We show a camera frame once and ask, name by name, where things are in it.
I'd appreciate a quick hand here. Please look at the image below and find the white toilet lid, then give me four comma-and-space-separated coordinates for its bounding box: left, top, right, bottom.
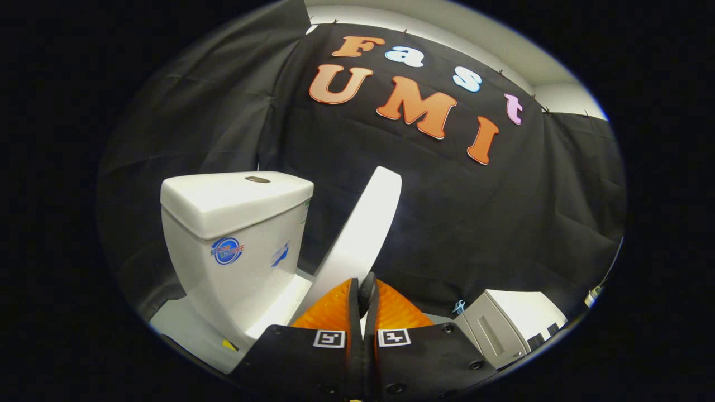
288, 166, 403, 327

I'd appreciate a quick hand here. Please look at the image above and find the black backdrop cloth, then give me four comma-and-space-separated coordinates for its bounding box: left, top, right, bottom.
98, 0, 627, 322

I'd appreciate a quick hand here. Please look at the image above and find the white cabinet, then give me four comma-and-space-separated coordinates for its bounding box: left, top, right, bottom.
454, 289, 568, 370

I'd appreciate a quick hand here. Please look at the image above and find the white toilet bowl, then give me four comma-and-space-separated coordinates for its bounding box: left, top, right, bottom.
150, 268, 313, 375

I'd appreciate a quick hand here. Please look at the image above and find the small black box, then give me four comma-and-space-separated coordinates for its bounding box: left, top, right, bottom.
528, 322, 561, 350

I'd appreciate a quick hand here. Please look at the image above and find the white toilet tank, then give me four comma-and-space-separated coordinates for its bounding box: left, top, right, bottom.
160, 171, 314, 341

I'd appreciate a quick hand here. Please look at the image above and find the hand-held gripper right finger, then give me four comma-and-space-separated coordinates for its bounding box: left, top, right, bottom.
364, 279, 498, 400

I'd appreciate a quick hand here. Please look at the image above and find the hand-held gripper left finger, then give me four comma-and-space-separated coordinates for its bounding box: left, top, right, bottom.
232, 277, 364, 400

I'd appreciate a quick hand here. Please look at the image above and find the grey hanging cable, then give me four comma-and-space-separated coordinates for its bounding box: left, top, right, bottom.
602, 236, 625, 286

